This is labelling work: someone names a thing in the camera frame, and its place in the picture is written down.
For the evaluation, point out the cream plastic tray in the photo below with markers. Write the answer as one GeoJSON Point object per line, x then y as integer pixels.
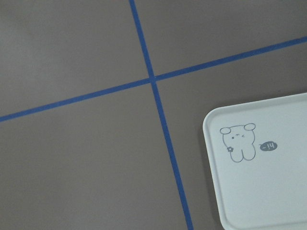
{"type": "Point", "coordinates": [258, 159]}

